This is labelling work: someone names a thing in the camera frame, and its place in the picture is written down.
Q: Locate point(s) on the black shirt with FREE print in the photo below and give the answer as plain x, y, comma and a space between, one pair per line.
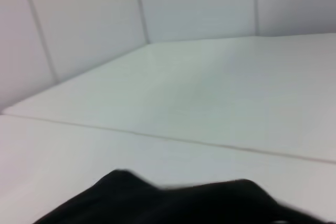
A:
183, 203

